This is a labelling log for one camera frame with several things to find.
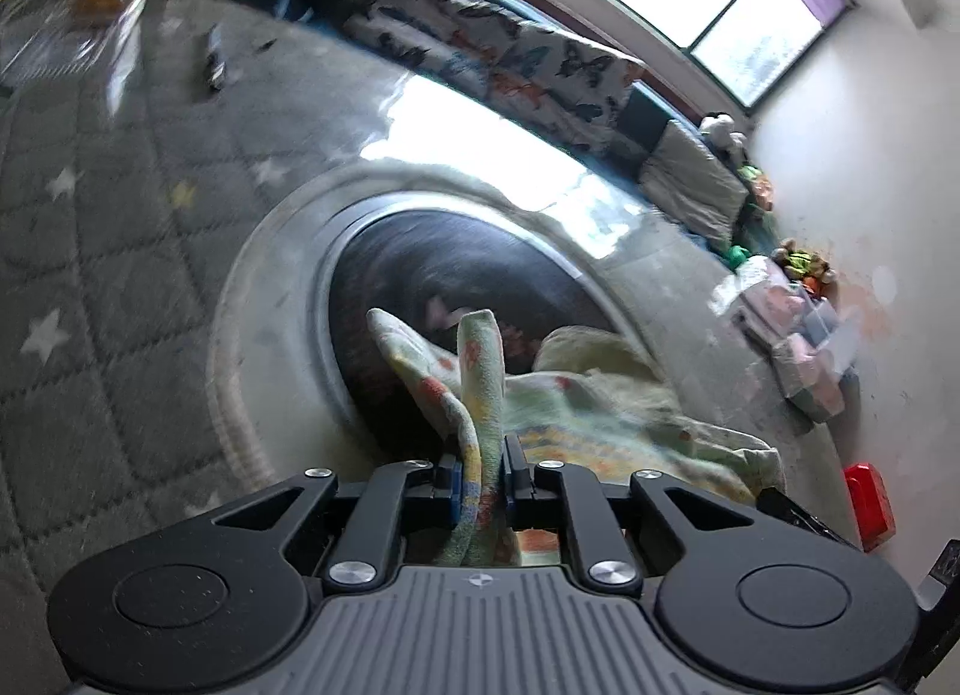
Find green patterned child's shirt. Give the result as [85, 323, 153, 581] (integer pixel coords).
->
[366, 308, 786, 565]

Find red plastic stool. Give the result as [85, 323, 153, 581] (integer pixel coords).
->
[844, 463, 896, 552]

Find round glass turntable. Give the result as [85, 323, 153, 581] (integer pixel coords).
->
[208, 159, 652, 489]

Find tissue box pack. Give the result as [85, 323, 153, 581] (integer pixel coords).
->
[771, 318, 861, 424]

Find clear plastic storage box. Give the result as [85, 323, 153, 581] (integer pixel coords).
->
[797, 299, 839, 347]

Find pink white wipes pack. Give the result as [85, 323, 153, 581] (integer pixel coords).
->
[734, 255, 805, 344]

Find brown plush toys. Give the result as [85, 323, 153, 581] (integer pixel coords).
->
[771, 239, 836, 299]

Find grey plain pillow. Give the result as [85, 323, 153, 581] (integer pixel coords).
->
[638, 120, 748, 253]

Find white plush toy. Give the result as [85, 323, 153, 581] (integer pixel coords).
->
[698, 113, 748, 169]

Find black marker pen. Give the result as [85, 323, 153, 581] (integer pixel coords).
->
[203, 24, 226, 92]

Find large butterfly pillow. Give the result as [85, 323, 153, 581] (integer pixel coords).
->
[488, 23, 646, 154]

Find clear plastic food container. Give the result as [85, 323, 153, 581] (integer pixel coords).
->
[2, 0, 148, 89]

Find long butterfly cushion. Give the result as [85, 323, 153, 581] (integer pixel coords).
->
[343, 0, 523, 99]

